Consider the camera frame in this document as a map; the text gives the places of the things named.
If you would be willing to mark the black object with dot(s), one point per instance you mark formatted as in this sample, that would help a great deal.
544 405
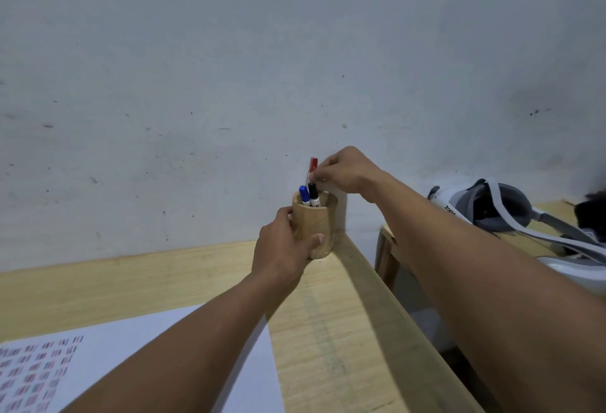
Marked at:
592 216

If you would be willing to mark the black marker pen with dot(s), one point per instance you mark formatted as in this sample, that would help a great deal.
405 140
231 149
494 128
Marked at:
313 195

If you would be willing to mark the person's right hand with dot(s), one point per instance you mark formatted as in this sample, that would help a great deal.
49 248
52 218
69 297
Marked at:
348 173

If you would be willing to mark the person's right forearm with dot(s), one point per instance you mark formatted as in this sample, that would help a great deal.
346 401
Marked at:
478 285

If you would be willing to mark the wooden side table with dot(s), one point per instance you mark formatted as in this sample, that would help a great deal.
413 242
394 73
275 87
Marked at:
473 247

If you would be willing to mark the person's right fingers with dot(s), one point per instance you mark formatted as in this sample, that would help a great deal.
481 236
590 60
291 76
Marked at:
321 171

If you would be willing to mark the blue marker pen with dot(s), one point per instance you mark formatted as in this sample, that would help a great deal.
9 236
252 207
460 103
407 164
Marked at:
304 195

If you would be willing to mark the person's left hand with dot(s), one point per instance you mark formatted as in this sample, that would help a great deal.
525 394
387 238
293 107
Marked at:
277 254

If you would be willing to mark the person's left forearm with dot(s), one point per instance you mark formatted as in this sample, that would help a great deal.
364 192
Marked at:
189 346

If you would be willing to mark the white printed paper sheet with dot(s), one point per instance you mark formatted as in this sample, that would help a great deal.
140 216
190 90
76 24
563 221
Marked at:
118 365

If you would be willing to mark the red marker pen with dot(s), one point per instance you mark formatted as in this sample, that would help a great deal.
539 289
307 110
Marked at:
311 170

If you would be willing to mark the white grey headset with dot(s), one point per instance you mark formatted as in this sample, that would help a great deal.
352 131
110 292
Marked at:
511 218

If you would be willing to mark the wooden pen holder cup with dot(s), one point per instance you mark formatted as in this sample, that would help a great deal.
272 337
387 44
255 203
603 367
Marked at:
316 232

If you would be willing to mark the person's left thumb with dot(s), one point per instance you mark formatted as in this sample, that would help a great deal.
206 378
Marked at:
310 243

